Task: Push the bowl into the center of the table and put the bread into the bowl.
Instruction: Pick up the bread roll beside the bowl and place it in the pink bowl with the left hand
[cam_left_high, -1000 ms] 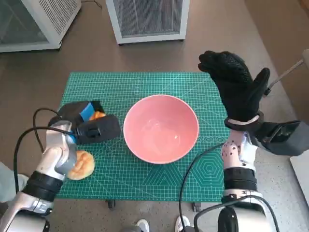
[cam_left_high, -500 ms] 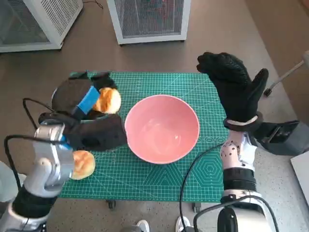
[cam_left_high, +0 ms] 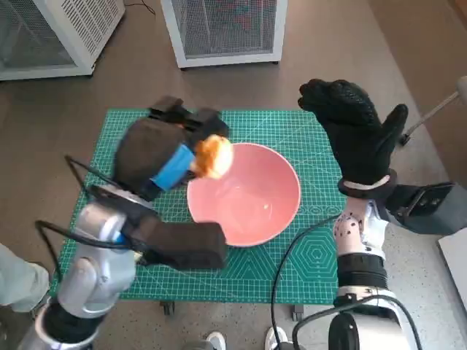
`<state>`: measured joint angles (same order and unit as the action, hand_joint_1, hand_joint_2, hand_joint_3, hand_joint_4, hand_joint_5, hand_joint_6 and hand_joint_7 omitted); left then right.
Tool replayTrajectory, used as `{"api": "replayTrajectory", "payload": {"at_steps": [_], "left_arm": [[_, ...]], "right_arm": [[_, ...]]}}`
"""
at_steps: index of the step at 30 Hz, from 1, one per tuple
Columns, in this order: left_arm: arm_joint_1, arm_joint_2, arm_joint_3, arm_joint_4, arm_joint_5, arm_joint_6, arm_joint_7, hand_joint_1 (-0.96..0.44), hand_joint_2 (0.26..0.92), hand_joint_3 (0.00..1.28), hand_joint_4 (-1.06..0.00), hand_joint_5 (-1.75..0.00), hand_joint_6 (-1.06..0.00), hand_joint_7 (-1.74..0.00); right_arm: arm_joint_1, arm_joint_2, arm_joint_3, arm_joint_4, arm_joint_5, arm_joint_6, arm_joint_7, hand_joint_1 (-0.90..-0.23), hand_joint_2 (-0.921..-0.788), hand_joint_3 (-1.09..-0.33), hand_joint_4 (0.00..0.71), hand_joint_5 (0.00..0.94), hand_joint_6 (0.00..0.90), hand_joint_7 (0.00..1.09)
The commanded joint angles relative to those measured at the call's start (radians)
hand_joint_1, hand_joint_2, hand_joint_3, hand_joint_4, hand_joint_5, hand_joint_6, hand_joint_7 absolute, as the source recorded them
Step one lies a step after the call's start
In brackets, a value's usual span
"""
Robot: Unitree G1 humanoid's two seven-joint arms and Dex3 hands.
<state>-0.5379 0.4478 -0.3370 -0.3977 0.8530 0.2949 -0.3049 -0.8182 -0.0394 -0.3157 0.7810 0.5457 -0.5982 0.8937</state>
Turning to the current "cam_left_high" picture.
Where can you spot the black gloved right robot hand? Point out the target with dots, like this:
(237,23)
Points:
(361,142)

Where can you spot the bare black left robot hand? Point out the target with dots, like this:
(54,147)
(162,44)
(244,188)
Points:
(149,156)

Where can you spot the long striped toy bread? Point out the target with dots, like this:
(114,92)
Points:
(215,156)

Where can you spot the pink bowl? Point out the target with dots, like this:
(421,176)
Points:
(262,204)

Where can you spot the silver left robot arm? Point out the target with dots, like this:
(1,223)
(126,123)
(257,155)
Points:
(98,270)

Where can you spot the grey metal stand leg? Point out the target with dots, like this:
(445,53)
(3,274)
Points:
(434,113)

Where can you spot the white cabinet with louvred side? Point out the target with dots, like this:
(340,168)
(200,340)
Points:
(87,29)

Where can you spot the white mesh-front cabinet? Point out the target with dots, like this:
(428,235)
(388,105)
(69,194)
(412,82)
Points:
(226,33)

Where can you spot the black table caster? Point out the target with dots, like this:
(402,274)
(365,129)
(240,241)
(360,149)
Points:
(168,308)
(297,313)

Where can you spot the green cutting mat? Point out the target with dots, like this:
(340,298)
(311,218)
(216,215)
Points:
(255,270)

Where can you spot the white flat panel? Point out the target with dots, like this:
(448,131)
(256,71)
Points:
(456,270)

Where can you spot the person's grey trouser leg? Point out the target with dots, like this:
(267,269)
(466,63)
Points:
(18,280)

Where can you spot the person's white shoe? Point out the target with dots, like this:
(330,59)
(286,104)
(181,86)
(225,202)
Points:
(216,341)
(275,338)

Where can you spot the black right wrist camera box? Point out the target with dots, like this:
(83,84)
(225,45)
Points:
(430,208)

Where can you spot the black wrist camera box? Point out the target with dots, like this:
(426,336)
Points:
(189,244)
(430,208)

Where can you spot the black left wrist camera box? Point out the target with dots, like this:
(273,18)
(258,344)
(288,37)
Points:
(189,244)

